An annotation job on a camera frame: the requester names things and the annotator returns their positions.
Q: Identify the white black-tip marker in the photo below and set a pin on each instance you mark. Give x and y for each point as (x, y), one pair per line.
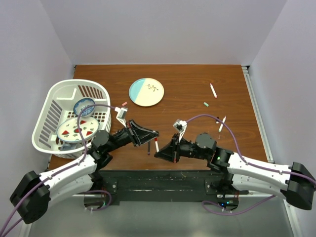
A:
(222, 124)

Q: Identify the purple pen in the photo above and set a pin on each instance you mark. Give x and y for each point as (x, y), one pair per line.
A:
(149, 148)

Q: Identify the aluminium frame rail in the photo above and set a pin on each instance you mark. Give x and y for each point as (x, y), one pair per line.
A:
(245, 71)

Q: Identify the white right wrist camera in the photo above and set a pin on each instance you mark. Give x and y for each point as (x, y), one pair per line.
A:
(180, 126)

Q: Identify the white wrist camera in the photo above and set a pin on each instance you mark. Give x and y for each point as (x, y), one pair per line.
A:
(121, 113)
(180, 126)

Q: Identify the cream and teal plate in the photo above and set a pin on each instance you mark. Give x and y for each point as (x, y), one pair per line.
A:
(146, 92)

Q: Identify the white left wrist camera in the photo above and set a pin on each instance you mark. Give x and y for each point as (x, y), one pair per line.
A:
(121, 113)

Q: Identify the blue patterned bowl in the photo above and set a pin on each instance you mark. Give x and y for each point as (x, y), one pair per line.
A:
(84, 106)

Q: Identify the red marker pen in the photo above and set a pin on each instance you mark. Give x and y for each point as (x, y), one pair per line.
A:
(156, 144)

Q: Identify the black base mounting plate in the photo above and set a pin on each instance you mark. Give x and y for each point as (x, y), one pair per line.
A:
(116, 186)

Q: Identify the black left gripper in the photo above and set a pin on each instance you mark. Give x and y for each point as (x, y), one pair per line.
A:
(148, 135)

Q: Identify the pink marker pen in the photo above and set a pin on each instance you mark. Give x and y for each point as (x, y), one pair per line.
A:
(213, 90)

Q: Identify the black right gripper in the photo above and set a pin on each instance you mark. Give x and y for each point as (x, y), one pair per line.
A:
(171, 151)

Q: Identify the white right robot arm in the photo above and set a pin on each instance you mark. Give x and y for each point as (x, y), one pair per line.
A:
(293, 183)

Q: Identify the watermelon patterned plate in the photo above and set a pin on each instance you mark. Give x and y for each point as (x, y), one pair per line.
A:
(69, 132)

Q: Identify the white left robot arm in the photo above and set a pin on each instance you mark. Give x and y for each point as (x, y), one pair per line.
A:
(36, 193)

